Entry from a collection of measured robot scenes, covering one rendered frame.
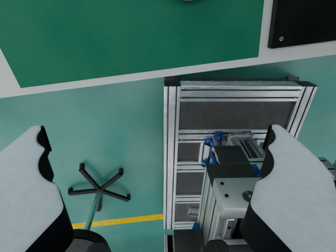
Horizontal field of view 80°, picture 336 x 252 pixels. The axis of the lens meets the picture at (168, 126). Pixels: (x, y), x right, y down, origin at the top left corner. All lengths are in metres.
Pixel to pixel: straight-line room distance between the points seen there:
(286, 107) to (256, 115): 0.18
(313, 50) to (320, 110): 1.20
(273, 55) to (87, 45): 0.45
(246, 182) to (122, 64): 0.42
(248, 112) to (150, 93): 0.62
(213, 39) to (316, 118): 1.41
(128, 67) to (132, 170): 1.28
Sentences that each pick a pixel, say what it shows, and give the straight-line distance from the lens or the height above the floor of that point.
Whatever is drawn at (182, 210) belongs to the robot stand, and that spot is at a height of 0.21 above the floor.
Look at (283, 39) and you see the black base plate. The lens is 0.57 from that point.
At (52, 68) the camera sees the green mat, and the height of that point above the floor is 0.75.
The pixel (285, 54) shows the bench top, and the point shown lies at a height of 0.75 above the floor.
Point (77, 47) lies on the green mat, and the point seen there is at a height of 0.75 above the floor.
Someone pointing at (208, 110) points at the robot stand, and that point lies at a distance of 1.21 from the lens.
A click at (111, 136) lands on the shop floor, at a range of 1.55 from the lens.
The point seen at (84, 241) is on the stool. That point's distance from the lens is 1.46.
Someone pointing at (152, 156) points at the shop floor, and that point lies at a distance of 1.62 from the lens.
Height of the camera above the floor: 1.26
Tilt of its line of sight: 60 degrees down
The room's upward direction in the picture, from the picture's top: 176 degrees clockwise
